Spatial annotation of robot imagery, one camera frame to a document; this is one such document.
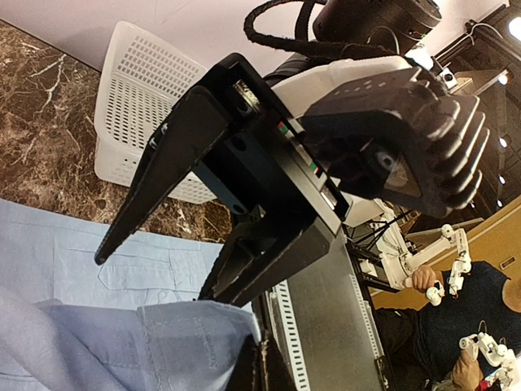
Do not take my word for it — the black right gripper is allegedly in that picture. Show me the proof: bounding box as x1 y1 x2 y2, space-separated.
94 53 348 307

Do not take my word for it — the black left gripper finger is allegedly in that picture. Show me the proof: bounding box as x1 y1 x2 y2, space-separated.
238 332 296 391

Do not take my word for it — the light blue long sleeve shirt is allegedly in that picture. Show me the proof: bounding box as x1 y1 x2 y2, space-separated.
1 201 261 390

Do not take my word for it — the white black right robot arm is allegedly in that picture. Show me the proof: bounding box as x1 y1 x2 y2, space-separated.
94 45 452 306

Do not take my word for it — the white plastic mesh basket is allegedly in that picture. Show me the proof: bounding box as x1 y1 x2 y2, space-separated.
94 21 207 187

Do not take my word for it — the seated person dark shirt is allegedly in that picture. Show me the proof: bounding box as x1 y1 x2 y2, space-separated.
374 261 520 390

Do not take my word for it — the white slotted cable duct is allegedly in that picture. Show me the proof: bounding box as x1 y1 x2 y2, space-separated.
268 274 392 390

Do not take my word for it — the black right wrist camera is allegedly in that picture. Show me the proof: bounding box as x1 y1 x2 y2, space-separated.
298 67 489 218

